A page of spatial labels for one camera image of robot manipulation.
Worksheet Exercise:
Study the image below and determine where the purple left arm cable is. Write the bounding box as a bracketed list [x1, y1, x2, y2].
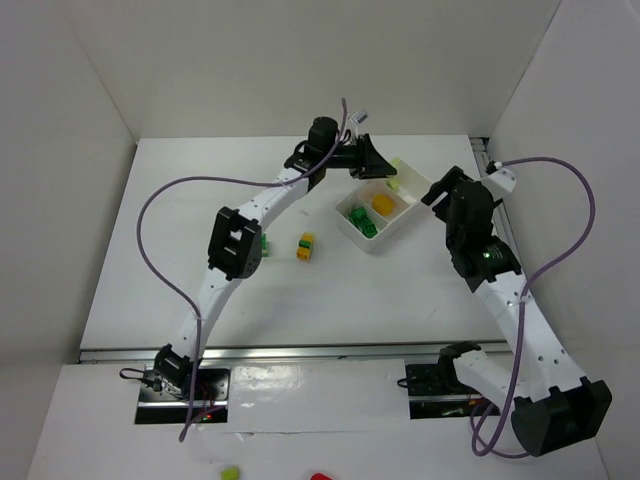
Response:
[137, 97, 351, 444]

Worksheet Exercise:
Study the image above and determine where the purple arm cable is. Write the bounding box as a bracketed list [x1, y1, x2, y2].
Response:
[137, 97, 351, 444]
[469, 157, 597, 460]

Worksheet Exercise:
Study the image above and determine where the aluminium rail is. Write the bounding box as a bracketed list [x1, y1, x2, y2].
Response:
[469, 135, 516, 251]
[77, 340, 511, 365]

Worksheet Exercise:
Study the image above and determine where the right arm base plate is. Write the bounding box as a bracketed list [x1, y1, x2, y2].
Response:
[397, 363, 488, 420]

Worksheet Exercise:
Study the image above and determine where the green lego brick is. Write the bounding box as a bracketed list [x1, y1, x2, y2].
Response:
[356, 217, 378, 239]

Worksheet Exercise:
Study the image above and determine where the white divided plastic container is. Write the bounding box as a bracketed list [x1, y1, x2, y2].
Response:
[335, 157, 432, 253]

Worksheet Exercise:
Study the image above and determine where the yellow round printed lego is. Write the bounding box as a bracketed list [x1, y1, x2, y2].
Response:
[371, 194, 395, 217]

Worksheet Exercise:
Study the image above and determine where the green and cream lego pair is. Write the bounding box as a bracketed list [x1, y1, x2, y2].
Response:
[348, 207, 369, 227]

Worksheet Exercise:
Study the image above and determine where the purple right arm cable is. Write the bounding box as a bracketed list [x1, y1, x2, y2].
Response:
[469, 157, 597, 460]

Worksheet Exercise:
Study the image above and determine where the green and cream lego stack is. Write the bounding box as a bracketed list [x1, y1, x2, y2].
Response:
[261, 234, 271, 258]

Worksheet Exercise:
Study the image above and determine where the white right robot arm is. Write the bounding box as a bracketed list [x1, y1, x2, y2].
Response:
[422, 164, 612, 457]

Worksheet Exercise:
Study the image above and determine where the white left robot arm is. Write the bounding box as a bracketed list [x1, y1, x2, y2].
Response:
[136, 117, 397, 399]

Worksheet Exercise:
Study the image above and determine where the yellow and green lego stack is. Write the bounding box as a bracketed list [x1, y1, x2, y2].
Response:
[296, 232, 315, 261]

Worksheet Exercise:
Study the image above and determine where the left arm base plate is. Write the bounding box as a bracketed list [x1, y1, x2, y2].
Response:
[134, 368, 231, 425]

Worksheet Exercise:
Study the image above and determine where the aluminium rail right side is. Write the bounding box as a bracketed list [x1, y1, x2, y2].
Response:
[469, 135, 516, 251]

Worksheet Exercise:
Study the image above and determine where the lime green block foreground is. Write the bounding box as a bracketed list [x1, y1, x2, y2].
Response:
[220, 466, 241, 480]

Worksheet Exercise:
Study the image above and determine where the aluminium rail front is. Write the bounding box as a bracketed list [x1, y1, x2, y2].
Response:
[77, 340, 511, 365]

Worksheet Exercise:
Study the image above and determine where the red object foreground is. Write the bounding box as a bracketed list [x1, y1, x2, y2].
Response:
[310, 472, 334, 480]

